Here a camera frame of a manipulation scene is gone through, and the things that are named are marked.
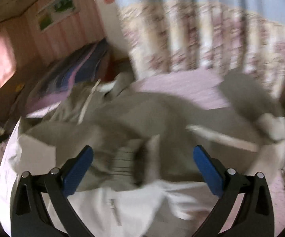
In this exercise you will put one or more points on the floral and blue curtain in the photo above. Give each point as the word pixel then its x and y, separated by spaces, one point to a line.
pixel 223 35

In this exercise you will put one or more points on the far bed with striped blanket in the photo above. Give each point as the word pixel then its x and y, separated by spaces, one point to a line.
pixel 87 64

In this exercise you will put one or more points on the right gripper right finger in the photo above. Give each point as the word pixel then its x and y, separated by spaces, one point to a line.
pixel 255 216

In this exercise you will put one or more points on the grey and white garment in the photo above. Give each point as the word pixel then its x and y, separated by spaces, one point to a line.
pixel 142 138

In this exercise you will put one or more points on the framed wall picture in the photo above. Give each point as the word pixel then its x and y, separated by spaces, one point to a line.
pixel 54 12

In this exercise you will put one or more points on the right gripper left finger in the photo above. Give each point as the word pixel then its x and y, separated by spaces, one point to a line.
pixel 29 213

